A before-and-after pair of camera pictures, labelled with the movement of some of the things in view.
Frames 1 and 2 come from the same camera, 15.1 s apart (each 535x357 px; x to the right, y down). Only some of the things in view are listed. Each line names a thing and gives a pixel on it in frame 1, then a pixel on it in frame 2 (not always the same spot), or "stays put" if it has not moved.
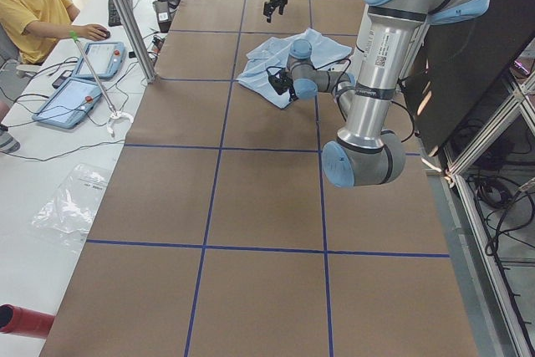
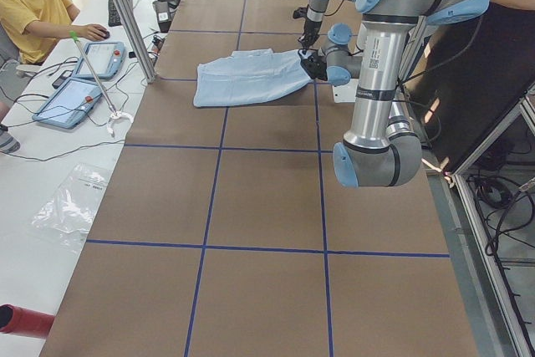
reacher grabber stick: [115, 114] stays put
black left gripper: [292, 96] to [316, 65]
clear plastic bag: [67, 215] stays put
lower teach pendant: [70, 104] stays put
